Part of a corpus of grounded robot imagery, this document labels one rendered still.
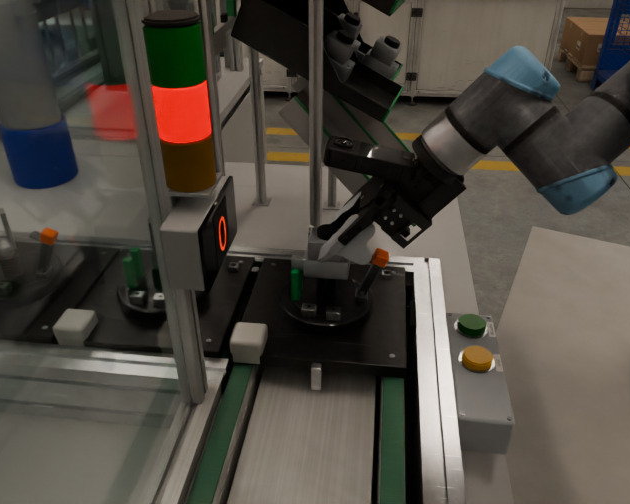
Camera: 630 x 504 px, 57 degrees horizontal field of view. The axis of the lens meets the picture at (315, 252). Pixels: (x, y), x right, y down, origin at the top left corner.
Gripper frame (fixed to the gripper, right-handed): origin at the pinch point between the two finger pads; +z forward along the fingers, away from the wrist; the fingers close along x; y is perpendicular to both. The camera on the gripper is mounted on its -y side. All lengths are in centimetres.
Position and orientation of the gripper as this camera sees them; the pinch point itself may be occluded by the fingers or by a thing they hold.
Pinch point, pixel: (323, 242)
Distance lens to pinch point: 81.9
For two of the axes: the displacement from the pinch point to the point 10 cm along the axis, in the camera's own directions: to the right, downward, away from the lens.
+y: 7.6, 5.9, 2.7
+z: -6.4, 6.0, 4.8
